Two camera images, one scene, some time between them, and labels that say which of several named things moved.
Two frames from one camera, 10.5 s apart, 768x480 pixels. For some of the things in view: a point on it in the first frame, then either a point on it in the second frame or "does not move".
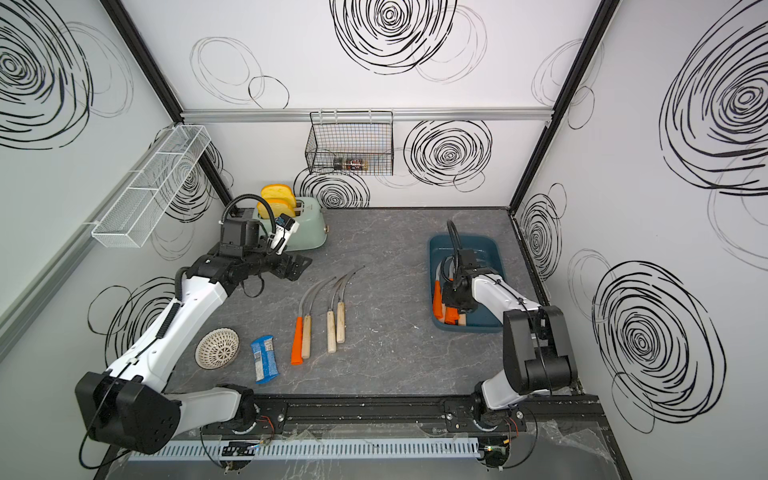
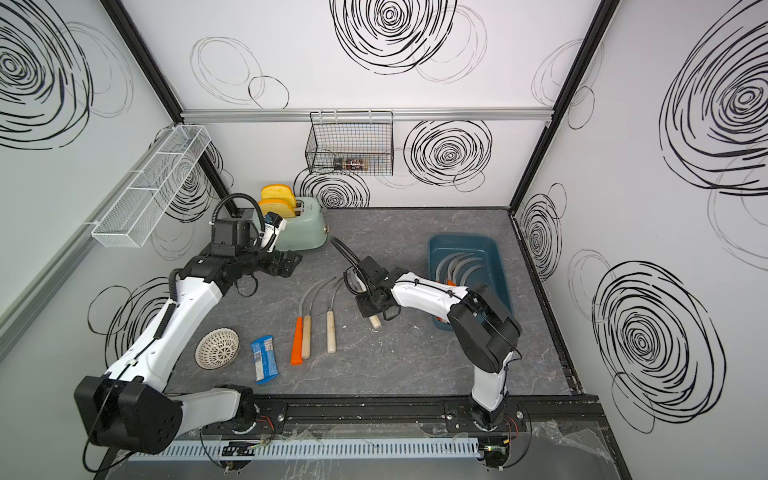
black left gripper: x=297 y=269 does not move
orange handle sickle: x=297 y=355 does not move
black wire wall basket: x=357 y=142 does not move
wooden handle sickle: x=341 y=311 -> x=374 y=320
